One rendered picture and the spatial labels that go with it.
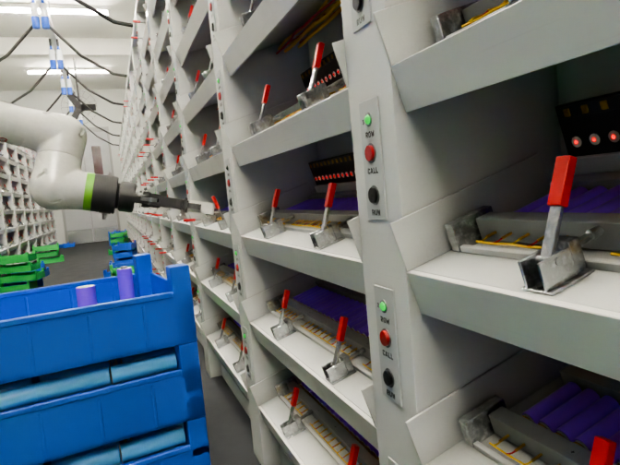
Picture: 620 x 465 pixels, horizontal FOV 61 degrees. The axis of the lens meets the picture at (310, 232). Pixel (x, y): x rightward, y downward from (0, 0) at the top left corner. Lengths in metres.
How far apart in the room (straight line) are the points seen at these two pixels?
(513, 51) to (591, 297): 0.17
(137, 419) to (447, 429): 0.31
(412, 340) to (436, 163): 0.17
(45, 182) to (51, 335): 0.84
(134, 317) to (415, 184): 0.30
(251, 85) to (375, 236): 0.71
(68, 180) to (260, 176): 0.45
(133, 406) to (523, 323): 0.37
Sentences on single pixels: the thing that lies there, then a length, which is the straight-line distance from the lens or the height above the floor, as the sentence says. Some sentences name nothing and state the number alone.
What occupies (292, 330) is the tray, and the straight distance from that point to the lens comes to 1.03.
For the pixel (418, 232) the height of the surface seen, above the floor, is 0.57.
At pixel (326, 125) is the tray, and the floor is 0.70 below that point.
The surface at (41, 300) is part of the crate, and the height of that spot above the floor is 0.52.
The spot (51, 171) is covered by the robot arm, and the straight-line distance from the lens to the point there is 1.36.
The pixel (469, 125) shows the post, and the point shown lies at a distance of 0.56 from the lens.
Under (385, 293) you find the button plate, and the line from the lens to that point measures 0.56.
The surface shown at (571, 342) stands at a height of 0.51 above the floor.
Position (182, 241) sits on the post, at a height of 0.44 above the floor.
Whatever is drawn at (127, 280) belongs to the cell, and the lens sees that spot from 0.71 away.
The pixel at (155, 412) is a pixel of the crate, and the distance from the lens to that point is 0.58.
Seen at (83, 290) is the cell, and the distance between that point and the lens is 0.57.
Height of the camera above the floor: 0.62
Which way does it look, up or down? 5 degrees down
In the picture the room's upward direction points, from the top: 5 degrees counter-clockwise
